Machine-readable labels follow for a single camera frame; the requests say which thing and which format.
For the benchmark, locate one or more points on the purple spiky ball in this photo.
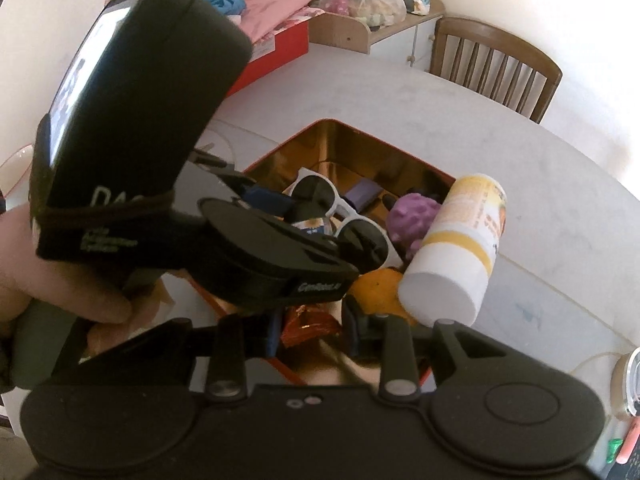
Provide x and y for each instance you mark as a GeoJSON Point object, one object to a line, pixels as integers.
{"type": "Point", "coordinates": [412, 222]}

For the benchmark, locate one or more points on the pink printed cloth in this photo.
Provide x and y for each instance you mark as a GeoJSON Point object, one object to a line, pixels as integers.
{"type": "Point", "coordinates": [275, 5]}

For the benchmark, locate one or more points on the white round sunglasses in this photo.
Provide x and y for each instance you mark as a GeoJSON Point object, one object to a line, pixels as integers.
{"type": "Point", "coordinates": [315, 192]}

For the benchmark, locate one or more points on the large red box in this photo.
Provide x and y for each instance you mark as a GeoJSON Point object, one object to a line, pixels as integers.
{"type": "Point", "coordinates": [285, 50]}

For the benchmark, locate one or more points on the blue soft toy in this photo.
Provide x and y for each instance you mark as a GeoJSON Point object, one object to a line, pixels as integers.
{"type": "Point", "coordinates": [227, 2]}

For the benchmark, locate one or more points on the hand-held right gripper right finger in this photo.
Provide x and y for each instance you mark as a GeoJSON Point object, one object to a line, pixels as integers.
{"type": "Point", "coordinates": [351, 325]}

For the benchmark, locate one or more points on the red orange snack wrapper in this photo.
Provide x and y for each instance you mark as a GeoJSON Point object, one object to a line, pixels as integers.
{"type": "Point", "coordinates": [310, 327]}

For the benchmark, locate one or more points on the wooden chair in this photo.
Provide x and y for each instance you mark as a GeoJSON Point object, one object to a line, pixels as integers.
{"type": "Point", "coordinates": [500, 70]}

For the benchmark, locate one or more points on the pink tube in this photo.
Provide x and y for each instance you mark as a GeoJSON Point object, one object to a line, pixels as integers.
{"type": "Point", "coordinates": [631, 442]}

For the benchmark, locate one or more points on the small blue labelled packet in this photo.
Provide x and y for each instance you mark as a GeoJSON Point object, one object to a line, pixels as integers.
{"type": "Point", "coordinates": [314, 226]}

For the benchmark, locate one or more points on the red tin box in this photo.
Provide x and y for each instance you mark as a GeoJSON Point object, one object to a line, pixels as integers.
{"type": "Point", "coordinates": [350, 150]}

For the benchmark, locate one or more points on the yellow white bottle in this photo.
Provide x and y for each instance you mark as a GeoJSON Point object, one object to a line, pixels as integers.
{"type": "Point", "coordinates": [460, 240]}

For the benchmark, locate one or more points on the person's left hand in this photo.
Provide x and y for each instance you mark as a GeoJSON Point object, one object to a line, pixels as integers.
{"type": "Point", "coordinates": [50, 285]}

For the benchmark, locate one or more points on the small green clip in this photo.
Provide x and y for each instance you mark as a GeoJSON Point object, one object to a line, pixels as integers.
{"type": "Point", "coordinates": [613, 452]}

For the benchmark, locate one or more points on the orange fruit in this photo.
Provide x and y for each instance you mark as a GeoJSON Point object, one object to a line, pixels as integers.
{"type": "Point", "coordinates": [380, 292]}

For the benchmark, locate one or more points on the small purple box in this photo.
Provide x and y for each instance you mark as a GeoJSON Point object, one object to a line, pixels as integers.
{"type": "Point", "coordinates": [363, 195]}

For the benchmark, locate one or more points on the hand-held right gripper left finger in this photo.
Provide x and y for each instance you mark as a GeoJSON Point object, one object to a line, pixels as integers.
{"type": "Point", "coordinates": [274, 332]}

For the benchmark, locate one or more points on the white sideboard cabinet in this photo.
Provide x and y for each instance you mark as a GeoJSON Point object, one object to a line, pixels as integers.
{"type": "Point", "coordinates": [395, 35]}

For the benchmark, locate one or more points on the beige translucent dish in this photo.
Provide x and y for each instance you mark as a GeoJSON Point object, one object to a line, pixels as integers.
{"type": "Point", "coordinates": [15, 167]}

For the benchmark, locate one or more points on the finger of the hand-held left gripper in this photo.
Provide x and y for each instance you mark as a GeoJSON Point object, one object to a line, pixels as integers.
{"type": "Point", "coordinates": [367, 250]}
{"type": "Point", "coordinates": [270, 205]}

